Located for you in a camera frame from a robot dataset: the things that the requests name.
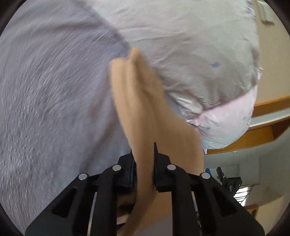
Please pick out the left floral pink pillow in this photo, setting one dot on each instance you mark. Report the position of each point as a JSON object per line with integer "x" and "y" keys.
{"x": 206, "y": 54}

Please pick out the lilac bed sheet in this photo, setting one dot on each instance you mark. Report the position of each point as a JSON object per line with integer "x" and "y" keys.
{"x": 57, "y": 113}

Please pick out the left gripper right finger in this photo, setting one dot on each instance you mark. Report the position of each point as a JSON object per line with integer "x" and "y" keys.
{"x": 171, "y": 178}

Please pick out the wooden headboard with glass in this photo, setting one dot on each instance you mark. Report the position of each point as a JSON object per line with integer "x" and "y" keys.
{"x": 270, "y": 120}

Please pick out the tan long-sleeve shirt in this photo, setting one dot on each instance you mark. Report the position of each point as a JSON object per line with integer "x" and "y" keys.
{"x": 149, "y": 122}

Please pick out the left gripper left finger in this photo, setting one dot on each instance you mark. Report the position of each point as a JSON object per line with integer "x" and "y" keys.
{"x": 115, "y": 181}

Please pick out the black device with green light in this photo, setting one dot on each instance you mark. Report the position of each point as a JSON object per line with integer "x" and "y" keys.
{"x": 231, "y": 184}

